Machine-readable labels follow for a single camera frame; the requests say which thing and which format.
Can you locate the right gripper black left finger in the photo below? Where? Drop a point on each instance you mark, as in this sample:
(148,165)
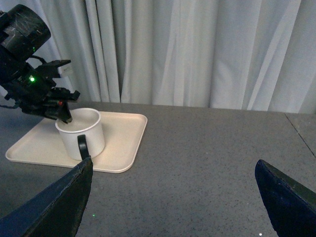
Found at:
(56,211)

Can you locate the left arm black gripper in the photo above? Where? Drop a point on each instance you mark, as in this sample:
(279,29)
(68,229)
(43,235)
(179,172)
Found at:
(39,96)

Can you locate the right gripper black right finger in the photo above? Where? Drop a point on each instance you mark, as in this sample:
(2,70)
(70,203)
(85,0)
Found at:
(291,207)

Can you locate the white mug black handle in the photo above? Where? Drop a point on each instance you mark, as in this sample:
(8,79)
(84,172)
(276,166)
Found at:
(82,137)

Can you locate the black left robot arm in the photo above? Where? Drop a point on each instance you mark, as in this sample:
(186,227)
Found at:
(22,33)

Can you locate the beige square tray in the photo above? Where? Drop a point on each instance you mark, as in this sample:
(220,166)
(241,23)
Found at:
(43,145)

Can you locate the white pleated curtain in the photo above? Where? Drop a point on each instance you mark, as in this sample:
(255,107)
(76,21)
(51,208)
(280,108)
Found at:
(231,54)

